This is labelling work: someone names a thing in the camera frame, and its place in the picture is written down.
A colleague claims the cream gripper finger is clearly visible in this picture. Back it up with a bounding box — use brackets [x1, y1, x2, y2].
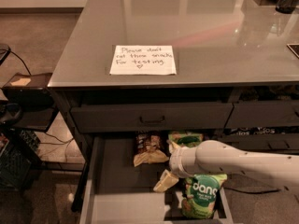
[153, 170, 179, 193]
[169, 142, 179, 153]

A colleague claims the brown chip bag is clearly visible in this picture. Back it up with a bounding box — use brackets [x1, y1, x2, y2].
[133, 132, 169, 167]

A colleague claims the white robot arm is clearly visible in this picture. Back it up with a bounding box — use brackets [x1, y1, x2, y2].
[153, 140, 299, 194]

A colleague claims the rear green dang snack bag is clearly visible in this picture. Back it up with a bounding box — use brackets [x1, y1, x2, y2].
[168, 131, 204, 147]

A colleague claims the green dang snack bag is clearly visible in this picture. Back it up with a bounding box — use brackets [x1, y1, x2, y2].
[181, 175, 227, 219]
[168, 131, 204, 147]

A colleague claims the front green dang snack bag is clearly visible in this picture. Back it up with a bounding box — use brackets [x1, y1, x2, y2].
[181, 175, 227, 219]

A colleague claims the open grey middle drawer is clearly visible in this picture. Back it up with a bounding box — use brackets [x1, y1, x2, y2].
[79, 133, 234, 224]

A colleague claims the closed dark top drawer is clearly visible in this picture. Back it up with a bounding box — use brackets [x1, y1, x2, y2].
[71, 103, 233, 133]

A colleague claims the dark snack bags right drawer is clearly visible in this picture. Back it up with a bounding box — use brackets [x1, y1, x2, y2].
[226, 126, 299, 136]

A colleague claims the right dark middle drawer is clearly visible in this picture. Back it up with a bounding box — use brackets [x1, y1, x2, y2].
[220, 133, 299, 154]

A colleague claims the right dark top drawer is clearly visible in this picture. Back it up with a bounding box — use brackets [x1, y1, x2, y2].
[226, 101, 299, 129]

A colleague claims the white handwritten paper note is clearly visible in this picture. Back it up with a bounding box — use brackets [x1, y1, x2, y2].
[109, 45, 177, 76]

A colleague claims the black plastic crate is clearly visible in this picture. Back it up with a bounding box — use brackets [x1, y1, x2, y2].
[0, 134, 31, 189]

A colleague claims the dark side table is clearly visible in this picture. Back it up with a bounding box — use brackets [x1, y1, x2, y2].
[2, 73, 58, 132]

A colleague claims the black top drawer handle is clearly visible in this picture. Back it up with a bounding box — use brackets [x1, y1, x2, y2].
[139, 116, 165, 125]

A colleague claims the black floor cable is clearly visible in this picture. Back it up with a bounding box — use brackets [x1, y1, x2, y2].
[223, 186, 281, 195]

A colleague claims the black cable at left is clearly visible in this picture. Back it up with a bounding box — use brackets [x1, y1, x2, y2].
[0, 43, 33, 77]

